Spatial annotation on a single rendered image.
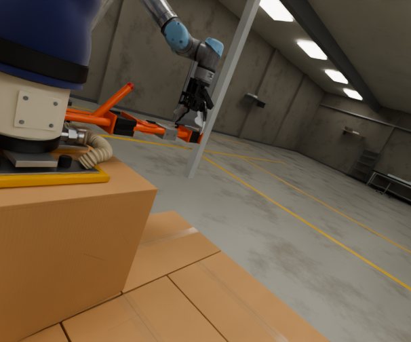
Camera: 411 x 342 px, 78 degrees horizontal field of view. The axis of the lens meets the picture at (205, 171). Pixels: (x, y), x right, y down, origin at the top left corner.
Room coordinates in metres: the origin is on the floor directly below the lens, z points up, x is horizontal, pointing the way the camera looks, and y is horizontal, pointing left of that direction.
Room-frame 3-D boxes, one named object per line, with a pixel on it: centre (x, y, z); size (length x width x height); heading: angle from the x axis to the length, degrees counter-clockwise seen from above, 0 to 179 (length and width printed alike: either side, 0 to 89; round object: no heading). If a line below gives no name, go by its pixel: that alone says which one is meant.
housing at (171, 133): (0.95, 0.20, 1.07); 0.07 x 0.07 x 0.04; 58
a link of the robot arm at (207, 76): (1.05, 0.14, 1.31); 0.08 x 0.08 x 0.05
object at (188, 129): (1.06, 0.12, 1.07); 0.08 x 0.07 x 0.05; 148
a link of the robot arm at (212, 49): (1.06, 0.15, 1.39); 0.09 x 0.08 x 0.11; 87
